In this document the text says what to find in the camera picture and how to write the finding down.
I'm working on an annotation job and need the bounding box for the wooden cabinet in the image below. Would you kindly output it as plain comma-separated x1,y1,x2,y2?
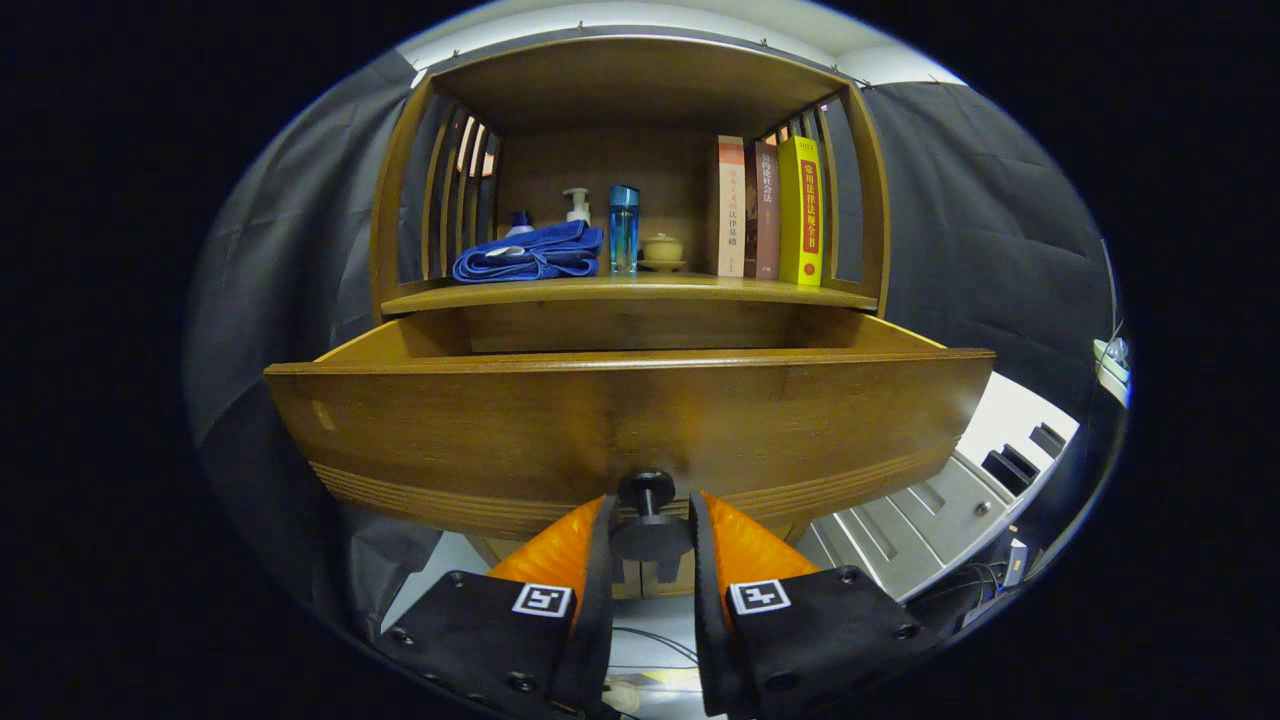
368,35,893,601

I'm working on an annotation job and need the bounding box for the blue folded towel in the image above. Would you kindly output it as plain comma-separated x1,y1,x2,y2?
452,220,606,284

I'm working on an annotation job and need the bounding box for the yellow book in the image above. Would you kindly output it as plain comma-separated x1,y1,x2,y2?
778,135,825,288

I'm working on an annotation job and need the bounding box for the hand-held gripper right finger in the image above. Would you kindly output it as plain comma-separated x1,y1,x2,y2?
687,490,941,720

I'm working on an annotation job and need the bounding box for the black drawer knob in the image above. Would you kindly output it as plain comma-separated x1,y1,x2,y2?
608,468,695,566

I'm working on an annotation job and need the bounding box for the beige book with orange band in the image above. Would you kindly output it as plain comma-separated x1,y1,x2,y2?
716,135,747,278

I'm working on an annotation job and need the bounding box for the white drawer unit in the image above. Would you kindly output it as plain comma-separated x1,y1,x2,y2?
800,372,1083,603

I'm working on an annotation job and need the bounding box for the wooden drawer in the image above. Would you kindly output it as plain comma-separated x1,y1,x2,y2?
263,312,998,543

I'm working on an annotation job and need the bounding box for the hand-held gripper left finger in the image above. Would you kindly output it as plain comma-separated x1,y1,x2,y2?
375,493,621,720

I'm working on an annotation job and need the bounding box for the brown book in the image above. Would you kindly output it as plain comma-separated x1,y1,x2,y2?
744,140,782,281

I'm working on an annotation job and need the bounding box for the black floor cable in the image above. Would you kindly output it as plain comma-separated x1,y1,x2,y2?
612,625,701,669

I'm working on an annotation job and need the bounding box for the white power strip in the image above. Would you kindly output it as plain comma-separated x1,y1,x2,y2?
1093,338,1133,406

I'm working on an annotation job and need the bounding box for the tall blue glass bottle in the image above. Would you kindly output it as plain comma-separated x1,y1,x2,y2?
608,184,641,276

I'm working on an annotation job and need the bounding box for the yellow lidded tea cup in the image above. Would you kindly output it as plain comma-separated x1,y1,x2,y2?
638,232,689,273

